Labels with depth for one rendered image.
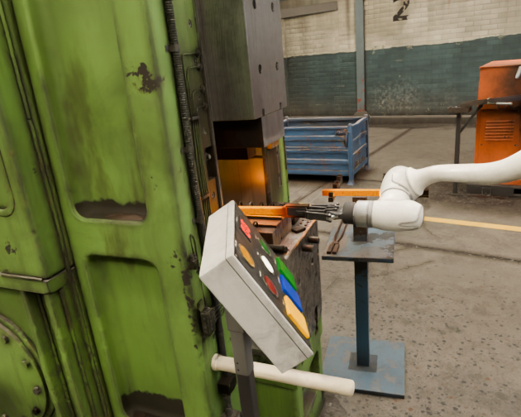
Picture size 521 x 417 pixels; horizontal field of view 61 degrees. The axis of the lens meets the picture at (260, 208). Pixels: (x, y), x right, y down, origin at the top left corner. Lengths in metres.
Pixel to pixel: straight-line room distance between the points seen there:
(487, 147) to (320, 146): 1.79
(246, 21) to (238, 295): 0.79
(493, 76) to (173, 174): 4.05
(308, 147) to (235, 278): 4.67
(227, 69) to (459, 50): 7.85
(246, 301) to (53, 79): 0.89
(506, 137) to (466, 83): 4.20
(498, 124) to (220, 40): 3.87
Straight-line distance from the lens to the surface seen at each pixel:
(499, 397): 2.41
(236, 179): 1.87
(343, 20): 9.67
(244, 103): 1.35
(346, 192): 1.89
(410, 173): 1.56
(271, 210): 1.58
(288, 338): 0.92
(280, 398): 1.83
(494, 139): 4.96
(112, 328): 1.67
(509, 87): 4.90
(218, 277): 0.85
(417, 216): 1.45
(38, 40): 1.44
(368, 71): 9.48
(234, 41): 1.35
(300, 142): 5.50
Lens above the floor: 1.54
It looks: 19 degrees down
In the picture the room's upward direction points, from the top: 6 degrees counter-clockwise
